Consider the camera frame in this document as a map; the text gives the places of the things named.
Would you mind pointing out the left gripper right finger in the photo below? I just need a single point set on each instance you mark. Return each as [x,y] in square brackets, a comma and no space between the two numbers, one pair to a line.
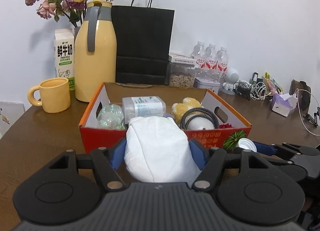
[212,163]

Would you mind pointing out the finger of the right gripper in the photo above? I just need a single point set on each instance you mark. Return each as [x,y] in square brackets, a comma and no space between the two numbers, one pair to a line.
[268,150]

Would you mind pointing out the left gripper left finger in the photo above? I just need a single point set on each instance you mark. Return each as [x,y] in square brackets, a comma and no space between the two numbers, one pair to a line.
[104,163]

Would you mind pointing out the white ribbed bottle cap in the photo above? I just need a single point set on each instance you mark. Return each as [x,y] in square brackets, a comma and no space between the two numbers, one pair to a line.
[245,143]

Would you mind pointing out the yellow white plush sheep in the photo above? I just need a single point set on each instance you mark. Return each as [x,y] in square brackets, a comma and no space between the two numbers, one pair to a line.
[191,115]

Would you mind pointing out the white cloth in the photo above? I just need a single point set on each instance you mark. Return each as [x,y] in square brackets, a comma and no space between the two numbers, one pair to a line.
[158,151]

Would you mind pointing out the white plastic jar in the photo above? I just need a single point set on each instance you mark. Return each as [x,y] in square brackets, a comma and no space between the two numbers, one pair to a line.
[142,106]

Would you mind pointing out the purple woven pouch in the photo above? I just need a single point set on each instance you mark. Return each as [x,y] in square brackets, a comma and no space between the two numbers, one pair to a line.
[168,115]

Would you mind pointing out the red cardboard box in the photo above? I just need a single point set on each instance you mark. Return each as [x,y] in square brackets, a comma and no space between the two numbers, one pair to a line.
[112,93]

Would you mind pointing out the black phone stand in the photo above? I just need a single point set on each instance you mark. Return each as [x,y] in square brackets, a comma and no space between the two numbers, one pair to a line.
[313,119]

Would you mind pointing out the purple tissue box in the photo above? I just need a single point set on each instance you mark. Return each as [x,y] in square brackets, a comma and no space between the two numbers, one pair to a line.
[284,104]

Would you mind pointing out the colourful snack packets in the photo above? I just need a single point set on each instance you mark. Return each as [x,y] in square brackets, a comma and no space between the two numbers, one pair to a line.
[272,85]

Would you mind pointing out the white tin box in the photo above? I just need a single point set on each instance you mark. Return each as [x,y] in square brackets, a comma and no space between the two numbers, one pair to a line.
[205,83]

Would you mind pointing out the white toy robot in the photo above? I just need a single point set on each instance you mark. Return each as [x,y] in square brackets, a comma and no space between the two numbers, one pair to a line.
[230,79]

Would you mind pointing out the yellow ceramic mug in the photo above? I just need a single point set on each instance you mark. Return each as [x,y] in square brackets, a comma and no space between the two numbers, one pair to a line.
[52,95]

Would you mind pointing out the clear snack container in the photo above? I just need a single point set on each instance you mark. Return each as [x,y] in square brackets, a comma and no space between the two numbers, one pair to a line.
[181,75]

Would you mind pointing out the right water bottle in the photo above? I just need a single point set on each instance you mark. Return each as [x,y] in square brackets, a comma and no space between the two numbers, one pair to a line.
[222,63]

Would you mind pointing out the water bottle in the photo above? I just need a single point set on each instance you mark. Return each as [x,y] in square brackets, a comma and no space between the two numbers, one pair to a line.
[198,54]
[210,61]
[222,63]

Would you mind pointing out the middle water bottle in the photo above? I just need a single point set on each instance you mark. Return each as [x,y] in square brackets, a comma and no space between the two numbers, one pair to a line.
[210,61]

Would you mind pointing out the left water bottle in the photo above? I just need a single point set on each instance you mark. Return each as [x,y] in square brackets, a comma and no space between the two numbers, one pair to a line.
[198,54]

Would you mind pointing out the white flat box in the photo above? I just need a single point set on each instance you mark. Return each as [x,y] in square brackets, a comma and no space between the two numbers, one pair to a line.
[181,59]

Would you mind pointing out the yellow thermos jug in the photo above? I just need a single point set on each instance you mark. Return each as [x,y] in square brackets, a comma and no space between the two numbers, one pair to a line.
[95,50]

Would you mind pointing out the white milk carton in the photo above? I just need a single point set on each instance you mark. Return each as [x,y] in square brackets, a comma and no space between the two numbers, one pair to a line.
[64,55]

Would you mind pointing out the black paper shopping bag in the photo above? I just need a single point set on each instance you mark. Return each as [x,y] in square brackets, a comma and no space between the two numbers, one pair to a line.
[143,40]

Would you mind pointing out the white wall panel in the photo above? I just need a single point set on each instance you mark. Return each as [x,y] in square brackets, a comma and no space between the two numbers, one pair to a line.
[10,113]

